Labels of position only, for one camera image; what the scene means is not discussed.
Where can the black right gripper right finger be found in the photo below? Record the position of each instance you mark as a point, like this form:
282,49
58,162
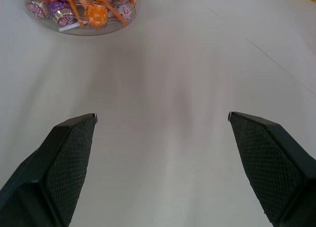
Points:
264,162

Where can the maroon patterned candy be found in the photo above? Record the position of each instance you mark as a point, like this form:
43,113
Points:
64,21

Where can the purple candy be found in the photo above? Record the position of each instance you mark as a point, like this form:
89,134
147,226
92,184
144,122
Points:
54,8

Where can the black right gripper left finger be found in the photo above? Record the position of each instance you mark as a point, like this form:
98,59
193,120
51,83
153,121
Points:
66,167

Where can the orange candy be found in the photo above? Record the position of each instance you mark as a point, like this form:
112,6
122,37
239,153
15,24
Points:
96,14

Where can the clear plastic candy container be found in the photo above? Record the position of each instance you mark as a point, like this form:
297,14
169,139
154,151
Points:
81,12

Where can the white candy packet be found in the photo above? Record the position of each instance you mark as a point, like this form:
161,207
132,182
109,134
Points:
124,10

